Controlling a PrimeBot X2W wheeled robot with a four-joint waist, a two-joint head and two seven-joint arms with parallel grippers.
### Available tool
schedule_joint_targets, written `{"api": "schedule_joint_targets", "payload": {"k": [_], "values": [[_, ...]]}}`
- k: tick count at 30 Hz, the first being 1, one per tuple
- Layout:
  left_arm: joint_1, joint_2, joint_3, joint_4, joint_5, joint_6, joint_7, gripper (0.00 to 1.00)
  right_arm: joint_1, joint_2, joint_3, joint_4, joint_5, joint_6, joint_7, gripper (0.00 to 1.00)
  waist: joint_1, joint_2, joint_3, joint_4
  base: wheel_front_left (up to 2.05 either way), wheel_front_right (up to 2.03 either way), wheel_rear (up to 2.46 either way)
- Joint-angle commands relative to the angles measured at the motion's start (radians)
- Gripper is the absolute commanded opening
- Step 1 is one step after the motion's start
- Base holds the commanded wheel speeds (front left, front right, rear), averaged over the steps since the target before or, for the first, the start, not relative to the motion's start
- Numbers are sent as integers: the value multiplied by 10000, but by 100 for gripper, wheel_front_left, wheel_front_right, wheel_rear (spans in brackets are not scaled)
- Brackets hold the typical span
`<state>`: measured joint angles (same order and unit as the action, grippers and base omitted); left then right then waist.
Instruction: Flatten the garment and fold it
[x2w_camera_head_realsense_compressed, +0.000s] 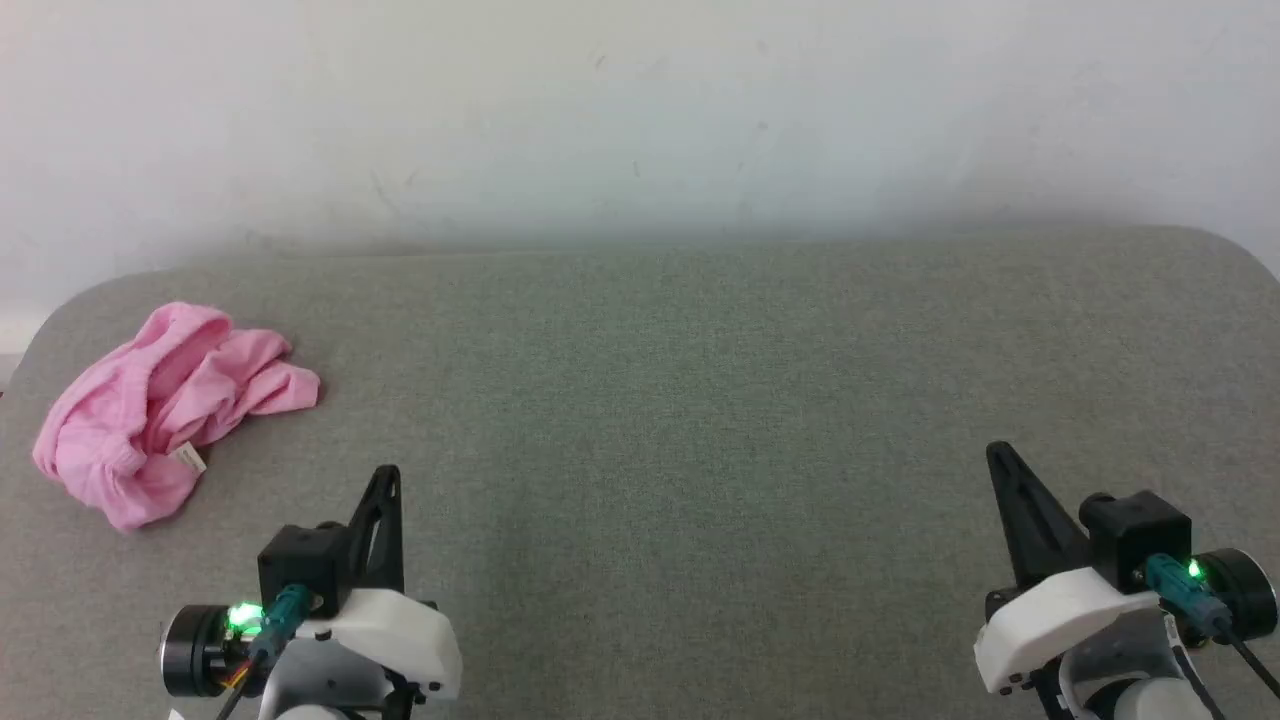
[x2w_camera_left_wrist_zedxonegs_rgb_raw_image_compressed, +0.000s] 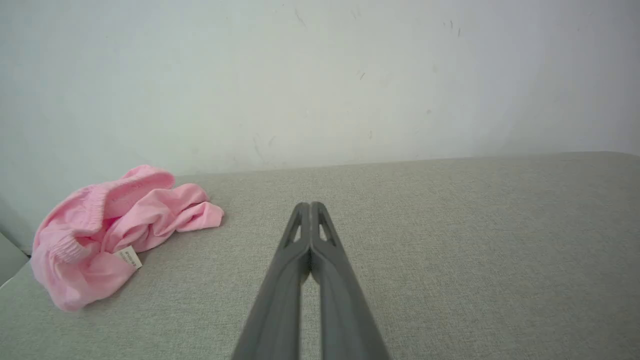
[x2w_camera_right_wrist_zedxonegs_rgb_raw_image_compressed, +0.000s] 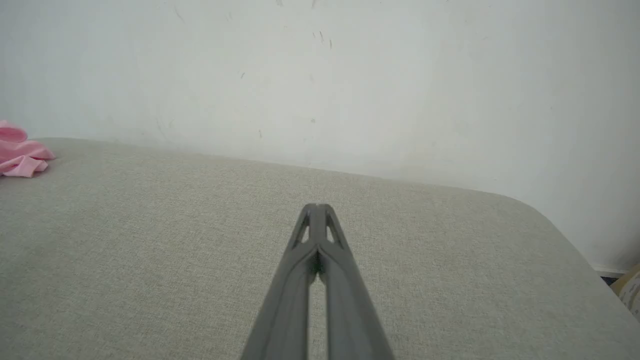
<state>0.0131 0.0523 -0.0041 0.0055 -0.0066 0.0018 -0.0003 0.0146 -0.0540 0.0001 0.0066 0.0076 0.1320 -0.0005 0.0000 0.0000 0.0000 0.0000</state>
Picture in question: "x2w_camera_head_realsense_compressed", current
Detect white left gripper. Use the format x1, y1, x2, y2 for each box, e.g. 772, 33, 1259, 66
160, 465, 463, 720

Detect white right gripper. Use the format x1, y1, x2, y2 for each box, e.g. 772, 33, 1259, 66
975, 441, 1279, 696

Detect pink shorts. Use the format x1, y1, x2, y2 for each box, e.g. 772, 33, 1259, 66
32, 302, 322, 532

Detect grey fabric sofa cushion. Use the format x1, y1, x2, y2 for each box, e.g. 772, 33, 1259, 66
0, 225, 1280, 720

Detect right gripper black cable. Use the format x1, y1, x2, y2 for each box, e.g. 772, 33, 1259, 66
1143, 553, 1280, 698

